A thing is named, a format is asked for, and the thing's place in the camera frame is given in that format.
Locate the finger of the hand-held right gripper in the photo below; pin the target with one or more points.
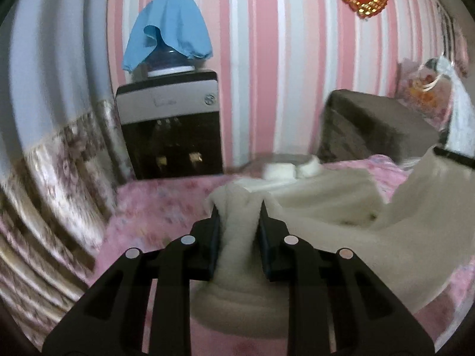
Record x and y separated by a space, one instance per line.
458 157

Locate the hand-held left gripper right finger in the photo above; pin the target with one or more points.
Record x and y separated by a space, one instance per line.
262 244

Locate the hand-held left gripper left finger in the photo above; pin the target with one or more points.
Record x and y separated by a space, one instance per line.
215 244

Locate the cream white sweatshirt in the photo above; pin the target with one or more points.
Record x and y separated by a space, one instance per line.
334 211

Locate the white quilted cloth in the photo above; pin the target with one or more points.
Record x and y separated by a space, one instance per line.
462 118

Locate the pink floral bedsheet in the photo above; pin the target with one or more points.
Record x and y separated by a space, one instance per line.
159 207

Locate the pink gift bag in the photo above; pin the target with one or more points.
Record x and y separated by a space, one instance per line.
419 96

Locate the brown sofa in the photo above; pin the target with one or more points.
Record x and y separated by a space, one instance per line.
371 126

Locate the black silver water dispenser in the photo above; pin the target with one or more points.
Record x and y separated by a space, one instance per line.
167 141

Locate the striped floral curtain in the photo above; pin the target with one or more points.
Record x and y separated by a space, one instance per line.
55 155

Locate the blue water bottle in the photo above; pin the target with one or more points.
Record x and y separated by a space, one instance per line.
167 61

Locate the blue cloth cover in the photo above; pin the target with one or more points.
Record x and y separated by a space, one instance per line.
170 22

